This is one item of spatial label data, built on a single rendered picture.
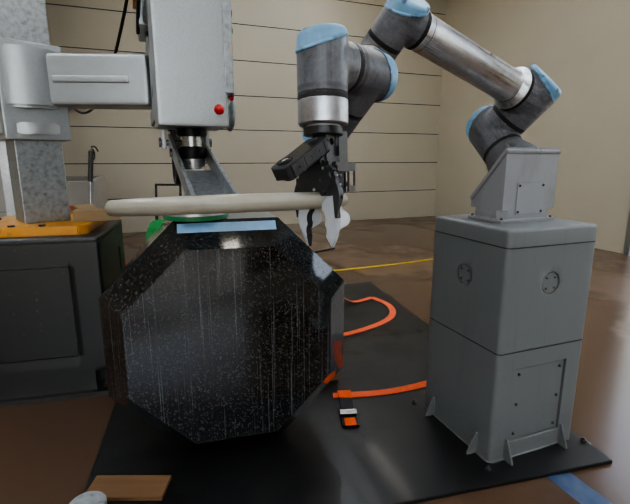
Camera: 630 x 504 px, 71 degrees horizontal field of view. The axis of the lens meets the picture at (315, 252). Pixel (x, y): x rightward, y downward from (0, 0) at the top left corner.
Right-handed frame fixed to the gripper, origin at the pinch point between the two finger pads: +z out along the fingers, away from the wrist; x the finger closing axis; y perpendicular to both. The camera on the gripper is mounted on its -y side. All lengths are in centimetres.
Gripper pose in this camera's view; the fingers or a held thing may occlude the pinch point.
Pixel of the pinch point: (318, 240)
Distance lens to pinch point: 80.0
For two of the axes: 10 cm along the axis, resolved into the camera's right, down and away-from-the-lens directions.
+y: 6.2, -1.1, 7.8
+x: -7.8, -0.6, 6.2
